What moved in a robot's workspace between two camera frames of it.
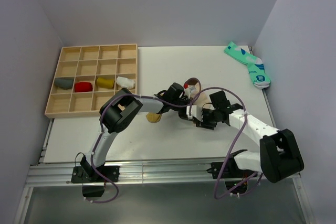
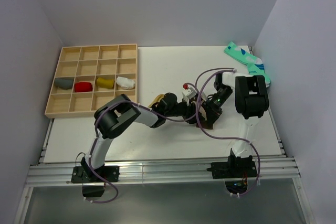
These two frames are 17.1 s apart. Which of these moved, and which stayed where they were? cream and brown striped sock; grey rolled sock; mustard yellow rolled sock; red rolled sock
Moved: cream and brown striped sock
Stayed: red rolled sock; mustard yellow rolled sock; grey rolled sock
